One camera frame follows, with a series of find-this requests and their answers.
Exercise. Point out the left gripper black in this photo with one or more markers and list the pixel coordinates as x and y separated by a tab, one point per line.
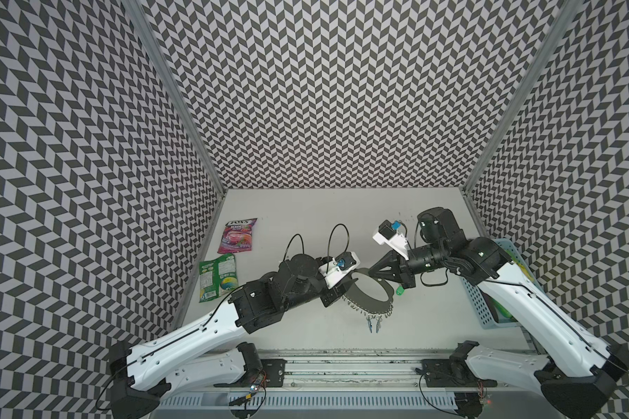
334	293

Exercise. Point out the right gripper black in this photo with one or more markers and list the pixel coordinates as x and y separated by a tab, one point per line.
399	270

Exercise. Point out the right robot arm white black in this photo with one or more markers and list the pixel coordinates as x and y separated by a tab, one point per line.
579	372

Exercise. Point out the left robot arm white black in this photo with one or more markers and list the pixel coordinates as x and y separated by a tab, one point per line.
209	350

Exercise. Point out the purple candy bag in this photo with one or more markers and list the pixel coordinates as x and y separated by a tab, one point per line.
237	236

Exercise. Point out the light blue plastic basket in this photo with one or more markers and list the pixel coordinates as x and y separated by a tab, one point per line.
491	313

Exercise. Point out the left base wiring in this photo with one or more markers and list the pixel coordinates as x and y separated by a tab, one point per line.
249	395

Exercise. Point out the base wiring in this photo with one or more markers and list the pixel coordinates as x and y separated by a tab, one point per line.
249	395
466	402

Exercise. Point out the green candy bag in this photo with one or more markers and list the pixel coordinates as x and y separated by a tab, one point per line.
217	277

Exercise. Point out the right base wiring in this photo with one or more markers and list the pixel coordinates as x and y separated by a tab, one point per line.
466	402

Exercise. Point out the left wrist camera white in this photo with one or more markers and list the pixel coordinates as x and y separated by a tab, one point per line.
338	268

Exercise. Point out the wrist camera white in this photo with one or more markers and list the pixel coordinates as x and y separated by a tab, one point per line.
389	233
338	268

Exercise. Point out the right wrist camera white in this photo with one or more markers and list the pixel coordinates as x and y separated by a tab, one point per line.
389	233

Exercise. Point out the aluminium frame rail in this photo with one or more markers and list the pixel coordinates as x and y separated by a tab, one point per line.
357	384

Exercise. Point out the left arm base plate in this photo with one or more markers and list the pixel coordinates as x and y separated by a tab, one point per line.
270	371

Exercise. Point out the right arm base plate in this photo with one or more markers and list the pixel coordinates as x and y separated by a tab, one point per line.
443	373

